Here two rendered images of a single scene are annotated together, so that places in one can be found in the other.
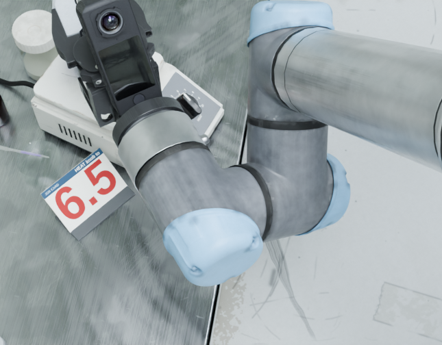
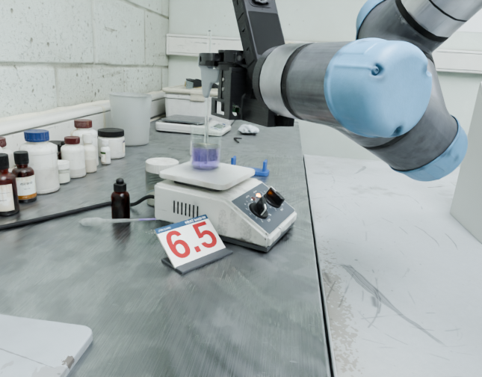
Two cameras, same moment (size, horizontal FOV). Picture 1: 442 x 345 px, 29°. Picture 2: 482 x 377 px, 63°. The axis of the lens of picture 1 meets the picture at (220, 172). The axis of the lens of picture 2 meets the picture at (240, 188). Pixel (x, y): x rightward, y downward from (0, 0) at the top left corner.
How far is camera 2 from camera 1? 67 cm
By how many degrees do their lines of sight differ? 43
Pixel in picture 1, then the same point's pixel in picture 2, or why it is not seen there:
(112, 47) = (258, 13)
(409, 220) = (473, 274)
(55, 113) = (172, 189)
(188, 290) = (294, 307)
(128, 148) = (274, 56)
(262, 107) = not seen: hidden behind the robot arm
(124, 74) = (264, 36)
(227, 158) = (304, 241)
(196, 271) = (376, 75)
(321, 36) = not seen: outside the picture
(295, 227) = (437, 128)
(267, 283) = (371, 305)
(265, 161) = not seen: hidden behind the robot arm
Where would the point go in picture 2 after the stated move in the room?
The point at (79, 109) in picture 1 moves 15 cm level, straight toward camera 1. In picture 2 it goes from (194, 178) to (225, 215)
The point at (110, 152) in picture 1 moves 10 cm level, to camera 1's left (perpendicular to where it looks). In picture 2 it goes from (214, 218) to (145, 216)
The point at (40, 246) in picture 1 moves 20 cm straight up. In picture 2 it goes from (144, 275) to (143, 111)
